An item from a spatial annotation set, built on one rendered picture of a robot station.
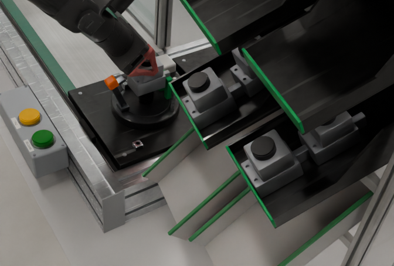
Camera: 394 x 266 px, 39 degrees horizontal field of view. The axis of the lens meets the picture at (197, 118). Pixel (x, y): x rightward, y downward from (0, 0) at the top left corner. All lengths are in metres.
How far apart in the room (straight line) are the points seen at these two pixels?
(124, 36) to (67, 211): 0.36
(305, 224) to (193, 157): 0.24
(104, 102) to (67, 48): 0.28
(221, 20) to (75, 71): 0.68
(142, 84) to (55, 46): 0.40
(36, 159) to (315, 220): 0.53
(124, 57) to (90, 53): 0.39
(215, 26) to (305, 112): 0.18
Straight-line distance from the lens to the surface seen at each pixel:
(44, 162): 1.10
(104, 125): 1.11
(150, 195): 1.07
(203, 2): 0.74
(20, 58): 1.31
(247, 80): 0.78
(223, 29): 0.69
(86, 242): 1.07
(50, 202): 1.13
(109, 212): 1.04
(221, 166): 0.91
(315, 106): 0.60
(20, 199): 1.15
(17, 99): 1.21
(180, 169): 0.96
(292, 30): 0.66
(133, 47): 1.00
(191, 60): 1.29
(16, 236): 1.10
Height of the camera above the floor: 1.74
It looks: 43 degrees down
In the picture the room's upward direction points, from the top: 6 degrees clockwise
